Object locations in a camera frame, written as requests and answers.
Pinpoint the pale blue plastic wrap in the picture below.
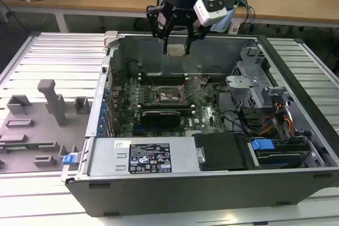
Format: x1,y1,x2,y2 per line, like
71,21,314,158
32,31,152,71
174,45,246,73
210,7,236,33

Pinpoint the yellow wire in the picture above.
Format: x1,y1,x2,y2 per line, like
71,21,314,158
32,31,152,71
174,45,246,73
255,120,286,136

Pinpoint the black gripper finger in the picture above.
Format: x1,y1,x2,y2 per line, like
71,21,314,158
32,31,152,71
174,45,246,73
146,5,177,55
185,19,208,55

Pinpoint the green motherboard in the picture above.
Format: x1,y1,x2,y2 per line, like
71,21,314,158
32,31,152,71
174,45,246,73
111,74,239,137

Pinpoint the thin metal locking lever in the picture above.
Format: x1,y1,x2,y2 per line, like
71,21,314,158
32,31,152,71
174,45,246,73
146,74,161,97

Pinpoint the black wire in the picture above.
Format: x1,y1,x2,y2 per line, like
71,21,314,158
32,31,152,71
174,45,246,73
221,109,255,134

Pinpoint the black RAM slot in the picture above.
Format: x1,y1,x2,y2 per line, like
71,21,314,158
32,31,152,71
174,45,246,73
139,78,188,83
139,81,188,86
139,76,188,80
140,103,197,106
140,107,197,111
140,104,197,107
139,73,188,78
140,106,197,109

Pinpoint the silver square CPU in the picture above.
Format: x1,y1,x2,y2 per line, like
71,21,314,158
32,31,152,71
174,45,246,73
166,43,188,57

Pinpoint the blue cable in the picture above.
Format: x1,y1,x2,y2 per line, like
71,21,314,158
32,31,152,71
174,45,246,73
245,1,256,35

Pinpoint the blue plastic latch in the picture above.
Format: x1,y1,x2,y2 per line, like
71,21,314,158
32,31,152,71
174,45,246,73
61,153,74,165

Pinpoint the black power supply label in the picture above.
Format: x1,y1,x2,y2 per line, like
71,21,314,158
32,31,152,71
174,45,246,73
129,142,173,174

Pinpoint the black graphics card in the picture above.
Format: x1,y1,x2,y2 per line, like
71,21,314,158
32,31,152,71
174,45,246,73
141,109,182,125

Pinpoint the grey plastic case latch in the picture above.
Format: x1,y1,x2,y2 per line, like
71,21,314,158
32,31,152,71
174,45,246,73
103,30,119,49

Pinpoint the metal CPU socket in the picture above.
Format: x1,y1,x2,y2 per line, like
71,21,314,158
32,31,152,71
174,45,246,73
155,85,186,104

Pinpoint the orange wire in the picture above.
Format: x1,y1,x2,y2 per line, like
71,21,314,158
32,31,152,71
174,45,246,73
275,100,295,135

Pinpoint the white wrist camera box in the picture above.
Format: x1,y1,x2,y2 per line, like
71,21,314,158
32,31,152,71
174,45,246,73
189,0,229,28

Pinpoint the grey metal drive cage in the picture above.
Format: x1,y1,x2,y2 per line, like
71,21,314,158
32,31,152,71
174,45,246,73
226,46,289,111

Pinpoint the metal socket cover frame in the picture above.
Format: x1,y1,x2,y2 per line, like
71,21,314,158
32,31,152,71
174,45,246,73
179,77,204,98

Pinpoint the hard disk in blue carrier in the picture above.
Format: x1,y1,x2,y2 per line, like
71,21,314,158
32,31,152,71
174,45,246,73
248,136,312,170

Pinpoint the grey plastic parts rack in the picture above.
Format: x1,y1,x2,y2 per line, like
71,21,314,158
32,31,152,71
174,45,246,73
0,79,92,175

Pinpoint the silver power supply unit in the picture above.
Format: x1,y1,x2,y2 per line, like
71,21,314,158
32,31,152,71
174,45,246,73
87,137,197,177

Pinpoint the black grey PC case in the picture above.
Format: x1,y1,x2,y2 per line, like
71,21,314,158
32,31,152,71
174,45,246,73
61,30,339,218

